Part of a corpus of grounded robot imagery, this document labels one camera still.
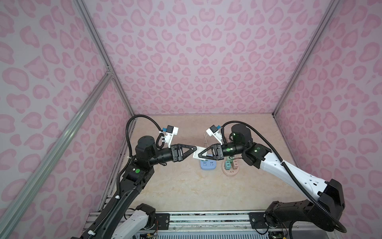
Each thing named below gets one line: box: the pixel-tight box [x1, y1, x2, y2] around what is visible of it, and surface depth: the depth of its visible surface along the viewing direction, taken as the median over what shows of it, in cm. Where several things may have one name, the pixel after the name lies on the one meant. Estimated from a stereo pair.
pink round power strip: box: [221, 161, 240, 177], surface depth 90 cm
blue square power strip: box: [199, 159, 217, 171], surface depth 92 cm
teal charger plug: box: [224, 160, 232, 171], surface depth 88 cm
